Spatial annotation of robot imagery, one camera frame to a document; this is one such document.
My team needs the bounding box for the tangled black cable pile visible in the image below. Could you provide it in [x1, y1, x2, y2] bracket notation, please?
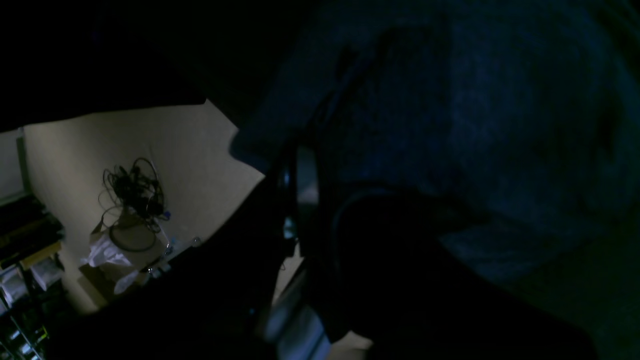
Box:
[100, 157, 171, 253]

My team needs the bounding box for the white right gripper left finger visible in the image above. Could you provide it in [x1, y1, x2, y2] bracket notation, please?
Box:
[200, 142, 298, 360]

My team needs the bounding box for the dark grey T-shirt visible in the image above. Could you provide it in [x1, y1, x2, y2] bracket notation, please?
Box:
[230, 0, 639, 283]

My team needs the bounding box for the cardboard box with paper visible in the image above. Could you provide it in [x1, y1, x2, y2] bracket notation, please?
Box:
[78, 210, 167, 307]

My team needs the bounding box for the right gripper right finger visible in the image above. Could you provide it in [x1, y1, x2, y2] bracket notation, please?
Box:
[311, 142, 451, 360]

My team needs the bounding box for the black table cloth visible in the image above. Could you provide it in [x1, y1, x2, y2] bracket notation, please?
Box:
[0, 0, 640, 360]

